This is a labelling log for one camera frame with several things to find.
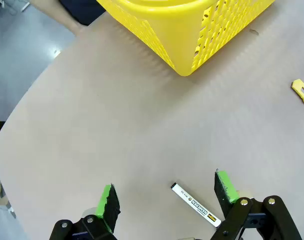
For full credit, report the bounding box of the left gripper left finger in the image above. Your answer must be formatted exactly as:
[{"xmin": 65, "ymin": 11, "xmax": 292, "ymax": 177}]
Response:
[{"xmin": 48, "ymin": 183, "xmax": 121, "ymax": 240}]

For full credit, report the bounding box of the yellow utility knife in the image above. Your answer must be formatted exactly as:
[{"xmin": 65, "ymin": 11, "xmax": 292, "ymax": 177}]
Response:
[{"xmin": 290, "ymin": 78, "xmax": 304, "ymax": 109}]

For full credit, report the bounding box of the person in navy t-shirt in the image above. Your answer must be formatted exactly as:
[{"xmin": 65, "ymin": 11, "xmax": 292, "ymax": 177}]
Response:
[{"xmin": 58, "ymin": 0, "xmax": 107, "ymax": 27}]

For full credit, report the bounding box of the person's right forearm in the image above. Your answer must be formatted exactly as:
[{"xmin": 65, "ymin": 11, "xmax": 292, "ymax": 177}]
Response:
[{"xmin": 29, "ymin": 0, "xmax": 86, "ymax": 35}]

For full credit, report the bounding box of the white marker black cap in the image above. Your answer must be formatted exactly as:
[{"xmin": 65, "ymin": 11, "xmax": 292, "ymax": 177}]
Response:
[{"xmin": 170, "ymin": 182, "xmax": 222, "ymax": 228}]

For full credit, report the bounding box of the yellow plastic shopping basket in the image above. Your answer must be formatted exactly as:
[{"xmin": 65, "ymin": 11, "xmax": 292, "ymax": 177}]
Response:
[{"xmin": 96, "ymin": 0, "xmax": 276, "ymax": 77}]

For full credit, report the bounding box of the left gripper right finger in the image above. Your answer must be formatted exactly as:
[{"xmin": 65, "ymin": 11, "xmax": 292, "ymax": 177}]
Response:
[{"xmin": 210, "ymin": 170, "xmax": 302, "ymax": 240}]

